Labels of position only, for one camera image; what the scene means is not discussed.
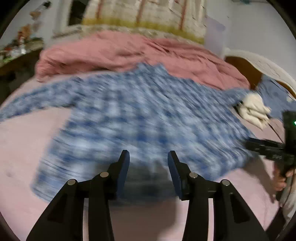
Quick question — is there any white wooden headboard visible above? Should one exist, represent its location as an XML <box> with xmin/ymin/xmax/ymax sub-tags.
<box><xmin>224</xmin><ymin>48</ymin><xmax>295</xmax><ymax>97</ymax></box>

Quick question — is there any dark wooden desk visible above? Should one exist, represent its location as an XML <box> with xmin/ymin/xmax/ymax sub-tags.
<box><xmin>1</xmin><ymin>38</ymin><xmax>44</xmax><ymax>103</ymax></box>

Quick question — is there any person's right hand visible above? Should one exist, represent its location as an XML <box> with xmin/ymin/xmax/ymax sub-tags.
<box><xmin>273</xmin><ymin>167</ymin><xmax>295</xmax><ymax>191</ymax></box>

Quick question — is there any pink bed sheet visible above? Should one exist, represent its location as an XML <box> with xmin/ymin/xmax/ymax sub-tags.
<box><xmin>1</xmin><ymin>76</ymin><xmax>284</xmax><ymax>240</ymax></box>

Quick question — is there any blue plaid shirt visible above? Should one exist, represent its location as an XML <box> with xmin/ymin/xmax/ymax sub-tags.
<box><xmin>1</xmin><ymin>64</ymin><xmax>254</xmax><ymax>203</ymax></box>

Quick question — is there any wall mounted desk lamp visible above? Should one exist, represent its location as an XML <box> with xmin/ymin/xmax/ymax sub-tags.
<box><xmin>30</xmin><ymin>1</ymin><xmax>52</xmax><ymax>21</ymax></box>

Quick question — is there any tree print curtain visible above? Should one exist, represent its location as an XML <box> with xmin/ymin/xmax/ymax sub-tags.
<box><xmin>82</xmin><ymin>1</ymin><xmax>206</xmax><ymax>44</ymax></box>

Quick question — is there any folded cream garment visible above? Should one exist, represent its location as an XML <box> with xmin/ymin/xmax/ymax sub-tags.
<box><xmin>237</xmin><ymin>93</ymin><xmax>271</xmax><ymax>130</ymax></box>

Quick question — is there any pink plaid duvet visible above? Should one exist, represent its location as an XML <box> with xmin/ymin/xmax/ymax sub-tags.
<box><xmin>35</xmin><ymin>31</ymin><xmax>250</xmax><ymax>90</ymax></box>

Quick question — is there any blue floral pillow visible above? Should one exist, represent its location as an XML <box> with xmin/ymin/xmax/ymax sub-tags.
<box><xmin>256</xmin><ymin>75</ymin><xmax>295</xmax><ymax>121</ymax></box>

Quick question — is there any white framed window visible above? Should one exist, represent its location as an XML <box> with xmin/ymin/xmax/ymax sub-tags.
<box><xmin>52</xmin><ymin>0</ymin><xmax>90</xmax><ymax>39</ymax></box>

